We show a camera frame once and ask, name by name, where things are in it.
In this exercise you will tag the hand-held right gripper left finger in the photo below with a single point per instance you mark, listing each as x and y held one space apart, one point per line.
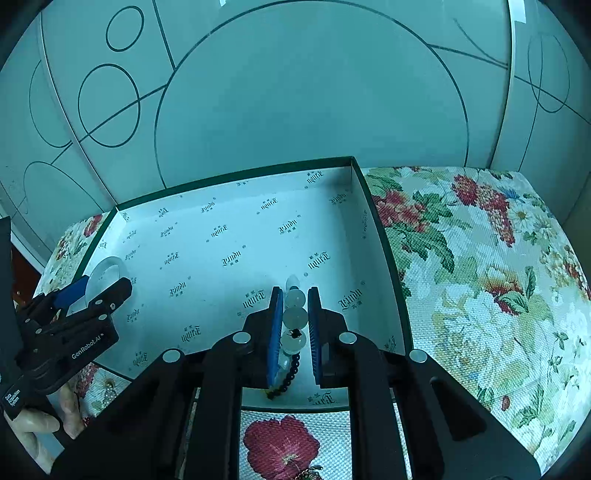
276 327

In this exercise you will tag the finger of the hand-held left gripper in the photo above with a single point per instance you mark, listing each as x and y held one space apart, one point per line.
69 293
111 295

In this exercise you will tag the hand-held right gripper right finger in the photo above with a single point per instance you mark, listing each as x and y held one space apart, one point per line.
315 332

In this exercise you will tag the white jade bangle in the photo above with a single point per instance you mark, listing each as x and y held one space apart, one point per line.
109 264

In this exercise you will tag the green jewelry box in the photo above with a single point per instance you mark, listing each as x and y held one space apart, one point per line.
207 240

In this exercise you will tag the person's left hand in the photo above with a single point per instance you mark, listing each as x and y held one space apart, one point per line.
32 434

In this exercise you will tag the brown wooden furniture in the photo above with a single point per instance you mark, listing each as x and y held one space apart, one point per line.
25 277

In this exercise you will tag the pale green wardrobe door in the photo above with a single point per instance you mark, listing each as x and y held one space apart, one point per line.
60 115
549 115
300 92

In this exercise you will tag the floral cloth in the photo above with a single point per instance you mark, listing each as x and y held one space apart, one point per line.
485 277

